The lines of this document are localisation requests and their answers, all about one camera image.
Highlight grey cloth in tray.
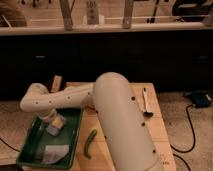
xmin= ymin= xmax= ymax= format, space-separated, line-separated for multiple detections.
xmin=42 ymin=145 xmax=69 ymax=164

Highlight black device on floor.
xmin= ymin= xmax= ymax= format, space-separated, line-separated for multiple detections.
xmin=184 ymin=91 xmax=212 ymax=108

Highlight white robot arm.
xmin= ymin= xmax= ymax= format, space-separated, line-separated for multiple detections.
xmin=20 ymin=72 xmax=165 ymax=171

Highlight green plastic tray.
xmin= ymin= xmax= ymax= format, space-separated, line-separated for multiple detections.
xmin=16 ymin=108 xmax=83 ymax=170

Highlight white remote on shelf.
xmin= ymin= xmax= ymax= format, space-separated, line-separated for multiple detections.
xmin=86 ymin=0 xmax=99 ymax=25

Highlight blue sponge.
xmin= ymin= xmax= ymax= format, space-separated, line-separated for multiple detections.
xmin=46 ymin=114 xmax=66 ymax=136

